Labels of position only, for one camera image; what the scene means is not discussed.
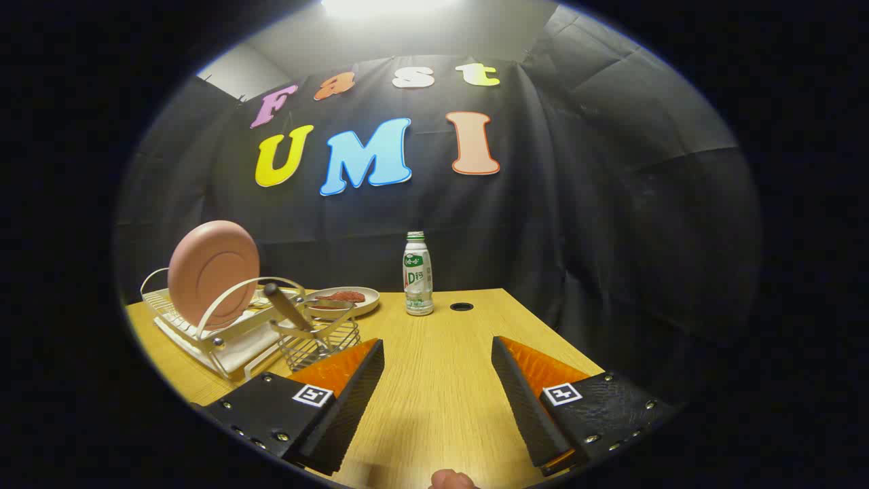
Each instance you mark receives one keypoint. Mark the ceiling light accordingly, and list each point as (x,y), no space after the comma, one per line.
(380,5)

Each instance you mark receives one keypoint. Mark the beige plate with meat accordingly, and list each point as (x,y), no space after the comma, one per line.
(366,304)

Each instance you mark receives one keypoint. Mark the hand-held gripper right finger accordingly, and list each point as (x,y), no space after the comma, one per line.
(526,407)

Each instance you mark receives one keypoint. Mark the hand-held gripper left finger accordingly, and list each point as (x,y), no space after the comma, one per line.
(349,407)

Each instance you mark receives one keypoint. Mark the white drink bottle green label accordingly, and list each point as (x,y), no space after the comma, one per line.
(418,278)

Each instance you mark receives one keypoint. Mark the pink plate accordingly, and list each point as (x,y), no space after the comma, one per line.
(210,272)

